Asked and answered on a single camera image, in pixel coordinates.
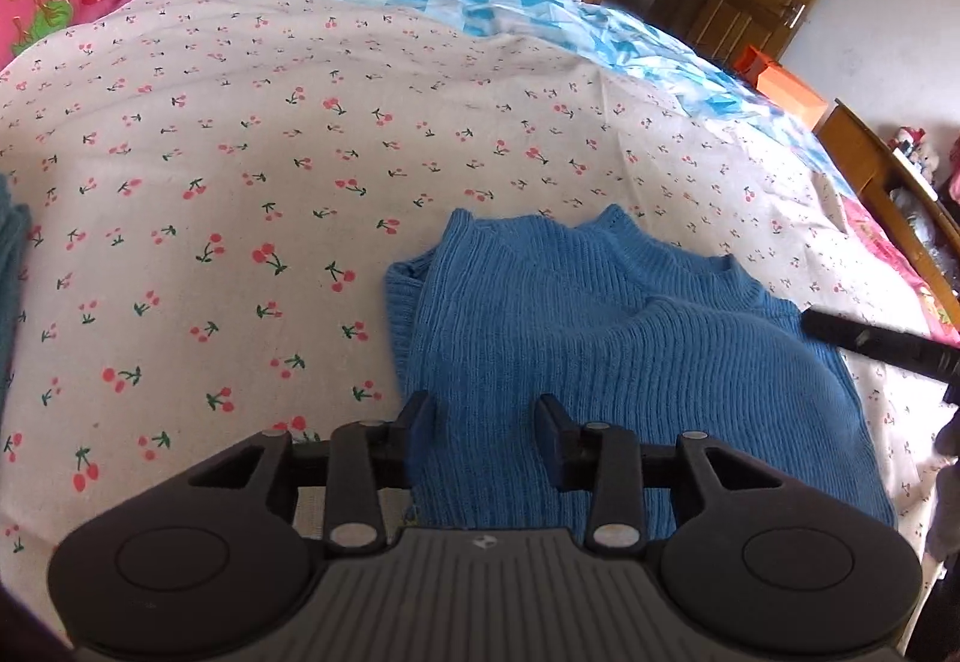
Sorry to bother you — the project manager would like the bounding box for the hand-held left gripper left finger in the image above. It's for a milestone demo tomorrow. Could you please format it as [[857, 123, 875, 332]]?
[[187, 391, 437, 552]]

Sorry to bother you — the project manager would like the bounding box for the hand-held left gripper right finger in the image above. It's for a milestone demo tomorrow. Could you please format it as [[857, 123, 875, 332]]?
[[533, 393, 782, 552]]

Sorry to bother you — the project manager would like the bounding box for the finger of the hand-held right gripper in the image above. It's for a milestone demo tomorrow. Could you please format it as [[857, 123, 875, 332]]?
[[800, 306, 960, 385]]

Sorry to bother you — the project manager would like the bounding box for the blue striped knit sweater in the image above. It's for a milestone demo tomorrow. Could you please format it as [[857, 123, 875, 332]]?
[[385, 204, 899, 532]]

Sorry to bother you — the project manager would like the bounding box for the wooden bedside shelf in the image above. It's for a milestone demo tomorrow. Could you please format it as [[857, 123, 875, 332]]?
[[813, 98, 960, 322]]

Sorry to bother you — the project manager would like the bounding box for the plush toy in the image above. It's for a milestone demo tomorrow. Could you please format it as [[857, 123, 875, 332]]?
[[891, 125, 944, 185]]

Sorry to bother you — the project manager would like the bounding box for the orange box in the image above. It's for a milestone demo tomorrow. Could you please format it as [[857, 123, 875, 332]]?
[[730, 45, 830, 133]]

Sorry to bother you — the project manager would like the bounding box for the cherry print bedsheet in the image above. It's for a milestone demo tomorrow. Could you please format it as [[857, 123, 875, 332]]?
[[0, 0, 960, 603]]

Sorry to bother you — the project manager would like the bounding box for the teal knit garment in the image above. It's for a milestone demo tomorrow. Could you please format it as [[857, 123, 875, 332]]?
[[0, 173, 32, 397]]

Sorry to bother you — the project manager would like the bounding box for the pink cartoon print cloth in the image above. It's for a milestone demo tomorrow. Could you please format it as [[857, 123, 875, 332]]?
[[0, 0, 145, 73]]

